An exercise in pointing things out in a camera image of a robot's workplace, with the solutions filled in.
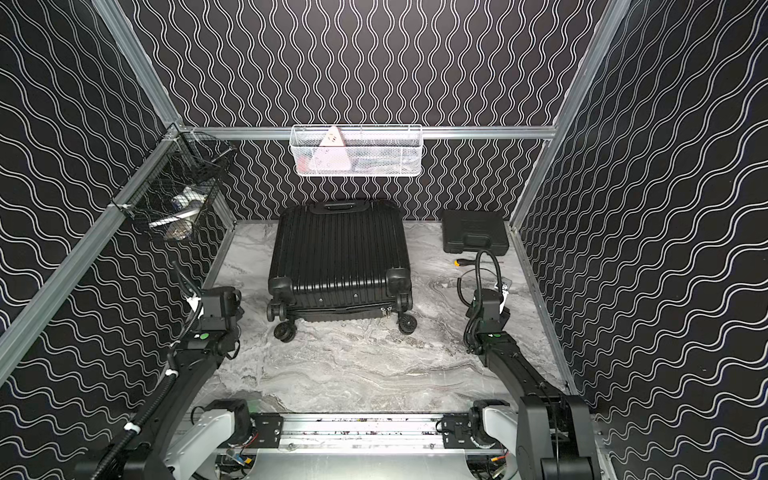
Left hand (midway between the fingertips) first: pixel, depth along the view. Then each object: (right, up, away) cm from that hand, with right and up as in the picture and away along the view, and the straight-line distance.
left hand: (211, 305), depth 80 cm
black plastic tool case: (+79, +22, +31) cm, 88 cm away
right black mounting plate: (+64, -30, -6) cm, 71 cm away
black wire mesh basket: (-20, +33, +12) cm, 41 cm away
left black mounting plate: (+18, -29, -6) cm, 35 cm away
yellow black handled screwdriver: (+74, +11, +27) cm, 80 cm away
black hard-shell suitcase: (+33, +12, +2) cm, 35 cm away
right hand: (+78, 0, +8) cm, 79 cm away
